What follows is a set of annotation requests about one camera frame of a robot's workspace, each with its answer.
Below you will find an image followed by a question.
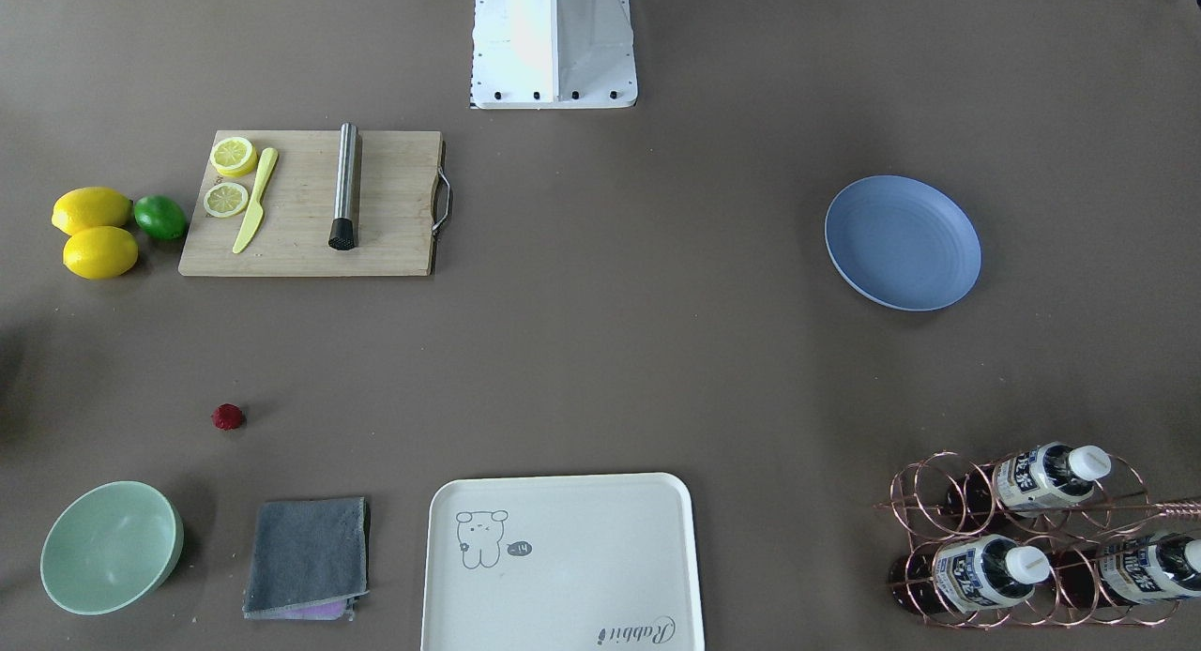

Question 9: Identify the blue plate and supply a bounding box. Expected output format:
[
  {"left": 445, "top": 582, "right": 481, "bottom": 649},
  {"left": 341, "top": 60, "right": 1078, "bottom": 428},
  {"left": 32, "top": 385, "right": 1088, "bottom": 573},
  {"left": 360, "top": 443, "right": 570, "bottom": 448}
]
[{"left": 824, "top": 174, "right": 982, "bottom": 312}]

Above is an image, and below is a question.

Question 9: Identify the red strawberry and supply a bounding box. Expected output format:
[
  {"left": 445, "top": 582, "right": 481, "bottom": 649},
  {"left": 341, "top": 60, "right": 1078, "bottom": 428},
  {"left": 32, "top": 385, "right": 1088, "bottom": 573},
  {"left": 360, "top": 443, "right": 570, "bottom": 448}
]
[{"left": 210, "top": 404, "right": 246, "bottom": 431}]

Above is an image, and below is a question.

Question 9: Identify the cream rabbit tray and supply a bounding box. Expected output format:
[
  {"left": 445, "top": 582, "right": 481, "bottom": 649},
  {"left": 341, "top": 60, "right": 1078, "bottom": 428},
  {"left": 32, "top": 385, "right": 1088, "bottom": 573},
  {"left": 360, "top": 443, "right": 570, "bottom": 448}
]
[{"left": 420, "top": 472, "right": 707, "bottom": 650}]

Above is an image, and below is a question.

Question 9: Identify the steel muddler black tip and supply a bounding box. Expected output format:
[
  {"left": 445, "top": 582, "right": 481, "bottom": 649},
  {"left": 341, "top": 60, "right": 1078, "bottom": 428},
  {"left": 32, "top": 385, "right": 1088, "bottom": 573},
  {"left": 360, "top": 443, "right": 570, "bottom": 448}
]
[{"left": 327, "top": 123, "right": 362, "bottom": 250}]

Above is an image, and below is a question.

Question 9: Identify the wooden cutting board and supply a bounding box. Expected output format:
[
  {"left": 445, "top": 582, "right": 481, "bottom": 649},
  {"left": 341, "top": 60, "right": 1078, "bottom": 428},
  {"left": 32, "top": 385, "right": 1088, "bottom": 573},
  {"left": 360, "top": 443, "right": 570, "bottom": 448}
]
[{"left": 177, "top": 129, "right": 448, "bottom": 277}]

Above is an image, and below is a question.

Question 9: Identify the yellow plastic knife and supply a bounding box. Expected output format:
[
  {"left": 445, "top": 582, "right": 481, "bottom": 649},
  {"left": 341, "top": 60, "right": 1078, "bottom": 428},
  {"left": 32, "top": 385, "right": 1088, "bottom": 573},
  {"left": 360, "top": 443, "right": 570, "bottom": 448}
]
[{"left": 232, "top": 147, "right": 279, "bottom": 253}]

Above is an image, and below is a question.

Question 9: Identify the grey folded cloth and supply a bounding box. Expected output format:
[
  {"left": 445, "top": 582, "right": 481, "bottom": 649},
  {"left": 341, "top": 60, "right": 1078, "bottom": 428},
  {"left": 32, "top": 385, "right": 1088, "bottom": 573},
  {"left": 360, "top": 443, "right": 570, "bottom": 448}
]
[{"left": 243, "top": 496, "right": 370, "bottom": 621}]

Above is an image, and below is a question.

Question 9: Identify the lemon slice lower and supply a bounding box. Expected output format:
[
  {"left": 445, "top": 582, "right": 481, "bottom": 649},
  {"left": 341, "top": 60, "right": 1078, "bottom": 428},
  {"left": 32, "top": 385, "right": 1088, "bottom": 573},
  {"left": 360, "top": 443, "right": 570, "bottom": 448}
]
[{"left": 202, "top": 181, "right": 250, "bottom": 219}]

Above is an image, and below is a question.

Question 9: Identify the lemon half upper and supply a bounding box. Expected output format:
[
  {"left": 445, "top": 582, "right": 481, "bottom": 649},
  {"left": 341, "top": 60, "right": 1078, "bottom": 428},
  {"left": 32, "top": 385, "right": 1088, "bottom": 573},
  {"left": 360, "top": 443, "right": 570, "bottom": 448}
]
[{"left": 207, "top": 135, "right": 259, "bottom": 179}]

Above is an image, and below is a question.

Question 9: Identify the dark drink bottle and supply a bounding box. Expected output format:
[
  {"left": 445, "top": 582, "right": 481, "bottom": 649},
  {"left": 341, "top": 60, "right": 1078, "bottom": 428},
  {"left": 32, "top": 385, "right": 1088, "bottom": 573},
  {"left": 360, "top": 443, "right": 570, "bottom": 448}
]
[
  {"left": 944, "top": 442, "right": 1115, "bottom": 524},
  {"left": 888, "top": 533, "right": 1052, "bottom": 616},
  {"left": 1054, "top": 532, "right": 1200, "bottom": 609}
]

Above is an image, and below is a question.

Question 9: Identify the green lime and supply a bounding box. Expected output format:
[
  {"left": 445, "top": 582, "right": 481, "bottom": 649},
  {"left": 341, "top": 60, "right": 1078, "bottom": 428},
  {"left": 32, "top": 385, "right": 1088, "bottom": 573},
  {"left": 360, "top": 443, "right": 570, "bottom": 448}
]
[{"left": 132, "top": 195, "right": 189, "bottom": 241}]

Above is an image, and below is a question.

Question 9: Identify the dark drink bottle upper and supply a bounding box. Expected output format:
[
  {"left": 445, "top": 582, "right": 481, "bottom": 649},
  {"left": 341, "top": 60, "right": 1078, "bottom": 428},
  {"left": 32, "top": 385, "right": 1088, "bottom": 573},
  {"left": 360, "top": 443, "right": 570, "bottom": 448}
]
[{"left": 944, "top": 442, "right": 1115, "bottom": 524}]

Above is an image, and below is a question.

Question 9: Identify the yellow lemon lower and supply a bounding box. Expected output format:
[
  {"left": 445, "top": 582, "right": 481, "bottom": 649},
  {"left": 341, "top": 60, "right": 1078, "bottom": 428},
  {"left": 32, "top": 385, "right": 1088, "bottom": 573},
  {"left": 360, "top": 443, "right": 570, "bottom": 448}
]
[{"left": 62, "top": 225, "right": 139, "bottom": 280}]

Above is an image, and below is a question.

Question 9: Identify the yellow lemon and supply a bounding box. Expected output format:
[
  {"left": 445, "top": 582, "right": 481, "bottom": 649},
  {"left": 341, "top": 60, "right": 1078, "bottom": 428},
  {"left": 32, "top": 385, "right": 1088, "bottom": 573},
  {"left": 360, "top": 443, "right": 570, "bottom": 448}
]
[
  {"left": 50, "top": 186, "right": 132, "bottom": 235},
  {"left": 62, "top": 225, "right": 139, "bottom": 280}
]

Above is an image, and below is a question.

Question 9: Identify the yellow lemon upper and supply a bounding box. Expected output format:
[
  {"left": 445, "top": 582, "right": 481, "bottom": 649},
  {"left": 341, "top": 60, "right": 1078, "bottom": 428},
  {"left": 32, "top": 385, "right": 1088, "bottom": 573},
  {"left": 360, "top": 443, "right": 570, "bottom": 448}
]
[{"left": 50, "top": 186, "right": 132, "bottom": 235}]

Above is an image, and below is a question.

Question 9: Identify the mint green bowl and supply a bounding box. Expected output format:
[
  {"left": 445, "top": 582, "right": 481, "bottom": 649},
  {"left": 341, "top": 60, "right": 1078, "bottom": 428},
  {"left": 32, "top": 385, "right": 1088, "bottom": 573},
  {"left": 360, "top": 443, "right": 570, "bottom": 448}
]
[{"left": 38, "top": 480, "right": 184, "bottom": 615}]

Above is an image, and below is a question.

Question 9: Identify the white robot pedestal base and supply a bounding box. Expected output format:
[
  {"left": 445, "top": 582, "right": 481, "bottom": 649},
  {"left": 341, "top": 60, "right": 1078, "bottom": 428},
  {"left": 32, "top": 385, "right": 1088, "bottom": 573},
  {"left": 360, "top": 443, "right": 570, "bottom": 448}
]
[{"left": 470, "top": 0, "right": 639, "bottom": 111}]

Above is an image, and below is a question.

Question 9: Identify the copper wire bottle rack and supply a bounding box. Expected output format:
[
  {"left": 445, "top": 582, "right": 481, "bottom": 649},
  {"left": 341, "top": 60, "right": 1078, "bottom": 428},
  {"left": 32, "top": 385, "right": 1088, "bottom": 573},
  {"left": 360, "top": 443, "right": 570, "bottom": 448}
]
[{"left": 885, "top": 443, "right": 1199, "bottom": 629}]

